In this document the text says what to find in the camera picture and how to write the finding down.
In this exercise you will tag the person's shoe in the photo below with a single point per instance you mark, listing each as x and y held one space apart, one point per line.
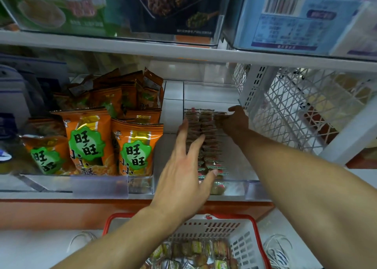
79 241
277 251

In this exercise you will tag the person's left hand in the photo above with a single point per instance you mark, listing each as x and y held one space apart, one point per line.
179 183

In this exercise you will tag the group of orange snack bags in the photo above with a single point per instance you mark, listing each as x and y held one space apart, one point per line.
94 142

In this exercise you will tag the person's left forearm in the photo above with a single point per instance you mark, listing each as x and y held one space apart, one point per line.
112 245

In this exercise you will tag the person's right hand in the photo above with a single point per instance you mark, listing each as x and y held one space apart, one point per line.
237 124

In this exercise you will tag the pile of small snack packets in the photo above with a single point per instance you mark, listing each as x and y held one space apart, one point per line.
188 254

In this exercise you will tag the row of small snack packets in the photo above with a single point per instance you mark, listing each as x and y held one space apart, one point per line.
203 133

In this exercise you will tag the person's right forearm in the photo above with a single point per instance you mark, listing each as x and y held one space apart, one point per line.
312 201

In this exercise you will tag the clear plastic shelf front guard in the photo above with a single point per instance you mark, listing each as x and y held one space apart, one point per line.
88 184

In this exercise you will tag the orange shelf base panel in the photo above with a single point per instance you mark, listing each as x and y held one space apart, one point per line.
59 213

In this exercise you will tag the white perforated side panel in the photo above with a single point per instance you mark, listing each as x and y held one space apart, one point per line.
294 107

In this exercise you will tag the white basket with red rim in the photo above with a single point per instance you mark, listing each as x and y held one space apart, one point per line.
241 233

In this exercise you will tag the white metal shelf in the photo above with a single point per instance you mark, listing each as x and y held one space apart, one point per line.
176 51

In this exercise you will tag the green white product box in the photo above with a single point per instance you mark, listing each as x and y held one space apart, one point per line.
59 10

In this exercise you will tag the blue product box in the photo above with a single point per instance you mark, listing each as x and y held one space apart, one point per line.
288 21

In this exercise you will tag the black product box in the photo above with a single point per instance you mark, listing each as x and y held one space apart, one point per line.
171 10

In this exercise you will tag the person's right shoe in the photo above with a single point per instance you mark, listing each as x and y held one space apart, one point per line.
277 251

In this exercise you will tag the person's left shoe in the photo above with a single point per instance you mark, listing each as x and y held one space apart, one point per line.
79 241

